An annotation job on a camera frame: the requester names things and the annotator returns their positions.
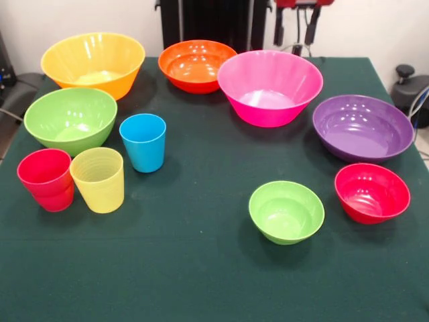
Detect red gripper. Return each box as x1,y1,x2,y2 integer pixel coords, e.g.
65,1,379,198
273,0,331,46

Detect blue cup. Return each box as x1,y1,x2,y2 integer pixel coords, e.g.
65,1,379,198
119,113,167,174

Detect large green bowl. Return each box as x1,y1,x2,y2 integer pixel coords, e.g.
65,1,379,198
23,87,118,158

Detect yellow cup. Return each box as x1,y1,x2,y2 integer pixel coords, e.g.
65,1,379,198
69,147,125,214

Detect large pink bowl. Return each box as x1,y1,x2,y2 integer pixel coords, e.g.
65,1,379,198
217,50,324,129

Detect orange bowl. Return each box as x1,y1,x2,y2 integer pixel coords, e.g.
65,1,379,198
158,39,238,95

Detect purple bowl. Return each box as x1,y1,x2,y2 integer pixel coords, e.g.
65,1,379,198
312,94,415,164

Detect small red bowl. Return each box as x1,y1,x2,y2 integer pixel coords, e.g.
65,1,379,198
334,162,412,225

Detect small green bowl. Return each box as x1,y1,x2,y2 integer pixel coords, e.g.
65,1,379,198
248,180,326,246

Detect large yellow bowl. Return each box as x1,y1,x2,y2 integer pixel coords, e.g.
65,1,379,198
40,32,146,101

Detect dark green tablecloth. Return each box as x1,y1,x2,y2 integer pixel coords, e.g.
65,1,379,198
0,56,429,322

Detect black equipment box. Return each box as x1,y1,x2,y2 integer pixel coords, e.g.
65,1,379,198
0,32,17,98

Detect white and blue cables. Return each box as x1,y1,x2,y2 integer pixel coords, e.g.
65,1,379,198
408,85,429,135

